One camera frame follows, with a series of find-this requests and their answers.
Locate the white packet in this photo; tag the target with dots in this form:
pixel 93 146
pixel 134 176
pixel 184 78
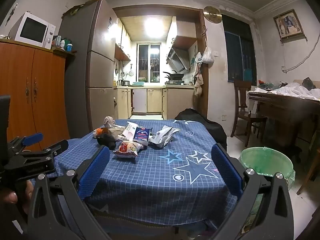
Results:
pixel 127 131

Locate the translucent bottle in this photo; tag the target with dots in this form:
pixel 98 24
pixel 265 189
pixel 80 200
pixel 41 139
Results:
pixel 56 41

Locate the beige lower kitchen cabinets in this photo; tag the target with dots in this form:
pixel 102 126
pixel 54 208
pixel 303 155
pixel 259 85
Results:
pixel 155 100

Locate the wooden wall cabinet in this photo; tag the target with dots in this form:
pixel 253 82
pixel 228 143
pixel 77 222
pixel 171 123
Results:
pixel 122 47
pixel 183 42

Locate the bin with green liner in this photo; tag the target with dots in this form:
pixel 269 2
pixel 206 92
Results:
pixel 265 160

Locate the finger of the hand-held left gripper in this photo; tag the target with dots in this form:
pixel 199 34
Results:
pixel 50 151
pixel 32 139

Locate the red label snack packet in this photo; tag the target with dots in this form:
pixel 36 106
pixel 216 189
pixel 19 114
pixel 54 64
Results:
pixel 127 150

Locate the white cloth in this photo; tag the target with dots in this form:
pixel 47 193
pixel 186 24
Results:
pixel 292 90

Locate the dark wooden table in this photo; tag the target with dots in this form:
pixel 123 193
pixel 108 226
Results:
pixel 287 112

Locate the person's left hand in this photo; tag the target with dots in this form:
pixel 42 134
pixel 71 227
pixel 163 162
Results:
pixel 8 196

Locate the orange wooden cabinet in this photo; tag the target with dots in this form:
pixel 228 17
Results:
pixel 37 92

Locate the light wooden chair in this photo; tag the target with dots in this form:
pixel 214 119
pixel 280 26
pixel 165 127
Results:
pixel 313 170

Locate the steel range hood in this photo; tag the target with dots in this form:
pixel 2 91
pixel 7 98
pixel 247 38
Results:
pixel 177 61

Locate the black plastic bag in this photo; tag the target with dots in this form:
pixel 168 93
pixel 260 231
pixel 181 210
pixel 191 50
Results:
pixel 308 83

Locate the hanging cloth bags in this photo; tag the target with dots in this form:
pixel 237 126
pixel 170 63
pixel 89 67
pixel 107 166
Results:
pixel 198 80

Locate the dark wooden chair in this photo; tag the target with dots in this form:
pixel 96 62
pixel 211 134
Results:
pixel 241 105

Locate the blue star-print tablecloth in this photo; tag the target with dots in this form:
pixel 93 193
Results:
pixel 150 185

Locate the gas stove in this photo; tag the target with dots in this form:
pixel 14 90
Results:
pixel 174 82

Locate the dark curtained window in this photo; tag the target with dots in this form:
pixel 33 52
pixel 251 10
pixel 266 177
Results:
pixel 237 50

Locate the grey foil wrapper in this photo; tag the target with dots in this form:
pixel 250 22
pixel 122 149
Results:
pixel 163 136

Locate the teal basin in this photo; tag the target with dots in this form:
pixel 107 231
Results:
pixel 138 83

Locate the kitchen window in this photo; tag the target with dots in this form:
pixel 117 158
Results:
pixel 148 62

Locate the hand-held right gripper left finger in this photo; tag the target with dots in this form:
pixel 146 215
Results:
pixel 95 168

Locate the white hanging plastic bag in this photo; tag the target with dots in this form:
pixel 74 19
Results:
pixel 207 56

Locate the blue and white tissue pack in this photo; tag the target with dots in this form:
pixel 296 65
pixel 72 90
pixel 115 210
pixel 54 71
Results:
pixel 141 135

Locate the framed wall picture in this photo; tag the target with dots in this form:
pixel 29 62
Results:
pixel 289 25

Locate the grey refrigerator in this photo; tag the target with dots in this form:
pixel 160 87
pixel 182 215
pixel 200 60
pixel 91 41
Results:
pixel 100 67

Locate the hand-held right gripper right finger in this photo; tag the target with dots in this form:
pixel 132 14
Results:
pixel 226 171

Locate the black fabric cover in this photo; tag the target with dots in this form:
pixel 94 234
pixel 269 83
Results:
pixel 197 118

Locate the crumpled grey paper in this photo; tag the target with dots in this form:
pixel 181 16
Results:
pixel 109 121

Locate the steel kettle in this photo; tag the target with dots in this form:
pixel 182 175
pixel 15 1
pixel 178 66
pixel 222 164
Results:
pixel 121 82

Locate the ceiling light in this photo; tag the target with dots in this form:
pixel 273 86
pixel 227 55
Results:
pixel 152 26

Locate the gold round wall plate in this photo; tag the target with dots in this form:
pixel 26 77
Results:
pixel 211 13

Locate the black wok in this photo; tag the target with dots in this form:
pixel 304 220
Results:
pixel 175 75

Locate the white microwave oven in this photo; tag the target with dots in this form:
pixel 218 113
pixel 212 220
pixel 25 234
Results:
pixel 32 30

